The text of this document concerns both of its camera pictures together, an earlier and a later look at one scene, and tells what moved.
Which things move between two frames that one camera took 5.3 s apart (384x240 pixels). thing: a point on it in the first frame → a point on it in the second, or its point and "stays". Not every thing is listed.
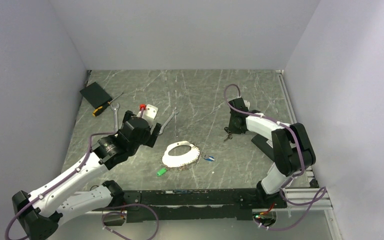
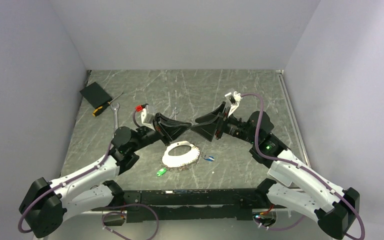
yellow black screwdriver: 97,110 stays
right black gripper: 233,129 → 206,131
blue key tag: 210,158 stays
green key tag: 162,171 stays
